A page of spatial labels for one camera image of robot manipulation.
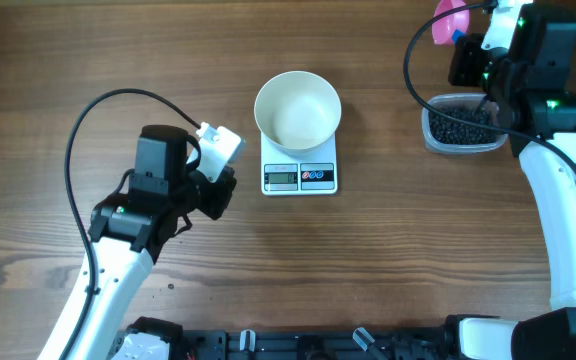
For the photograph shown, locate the clear container of black beans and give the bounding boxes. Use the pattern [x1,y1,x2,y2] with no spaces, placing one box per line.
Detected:
[421,93,508,155]

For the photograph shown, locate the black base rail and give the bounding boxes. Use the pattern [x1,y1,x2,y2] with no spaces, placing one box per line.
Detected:
[110,327,469,360]

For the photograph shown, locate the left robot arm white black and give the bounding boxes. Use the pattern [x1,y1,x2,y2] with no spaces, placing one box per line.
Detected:
[40,123,245,359]

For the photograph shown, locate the cream white bowl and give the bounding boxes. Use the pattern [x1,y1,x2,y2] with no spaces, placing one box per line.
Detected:
[253,71,342,153]

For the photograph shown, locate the pink scoop blue handle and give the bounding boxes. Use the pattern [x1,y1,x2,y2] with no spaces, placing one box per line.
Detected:
[432,0,470,45]

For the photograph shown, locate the white digital kitchen scale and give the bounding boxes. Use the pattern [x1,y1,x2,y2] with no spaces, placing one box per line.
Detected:
[261,135,338,196]

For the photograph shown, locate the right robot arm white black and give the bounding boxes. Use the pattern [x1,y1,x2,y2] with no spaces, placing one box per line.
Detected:
[449,1,576,359]

